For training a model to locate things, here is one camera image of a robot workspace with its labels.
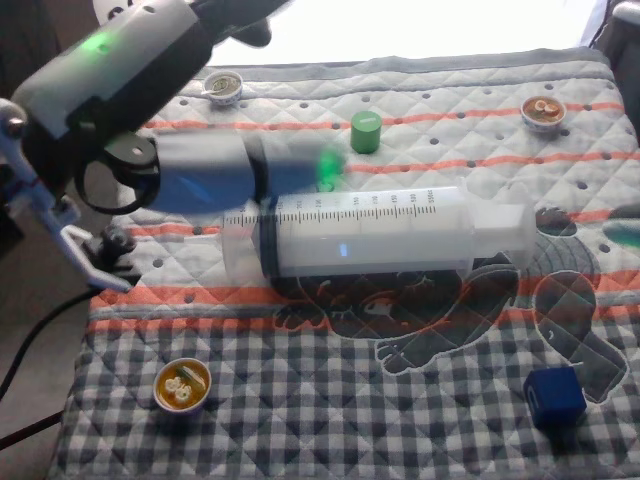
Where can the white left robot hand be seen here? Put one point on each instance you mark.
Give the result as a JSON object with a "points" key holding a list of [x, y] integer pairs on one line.
{"points": [[205, 170]]}

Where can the large clear plastic syringe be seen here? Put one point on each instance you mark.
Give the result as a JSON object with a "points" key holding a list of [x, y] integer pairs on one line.
{"points": [[375, 240]]}

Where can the small toy bowl with spoon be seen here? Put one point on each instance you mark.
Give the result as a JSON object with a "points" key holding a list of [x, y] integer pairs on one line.
{"points": [[222, 87]]}

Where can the black clamp knob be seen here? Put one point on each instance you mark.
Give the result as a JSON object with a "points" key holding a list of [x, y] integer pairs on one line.
{"points": [[116, 242]]}

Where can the green cylinder block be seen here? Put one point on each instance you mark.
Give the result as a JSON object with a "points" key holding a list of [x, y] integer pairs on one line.
{"points": [[365, 135]]}

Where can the grey quilt with bear print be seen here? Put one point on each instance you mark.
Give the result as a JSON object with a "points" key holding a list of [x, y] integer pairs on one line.
{"points": [[350, 400]]}

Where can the toy noodle bowl with egg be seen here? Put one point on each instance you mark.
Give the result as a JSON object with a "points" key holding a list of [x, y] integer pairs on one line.
{"points": [[542, 112]]}

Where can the blue cube block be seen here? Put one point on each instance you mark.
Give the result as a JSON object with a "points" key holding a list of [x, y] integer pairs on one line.
{"points": [[555, 400]]}

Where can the white metal bracket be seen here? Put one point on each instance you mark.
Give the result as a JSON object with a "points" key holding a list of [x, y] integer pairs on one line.
{"points": [[50, 207]]}

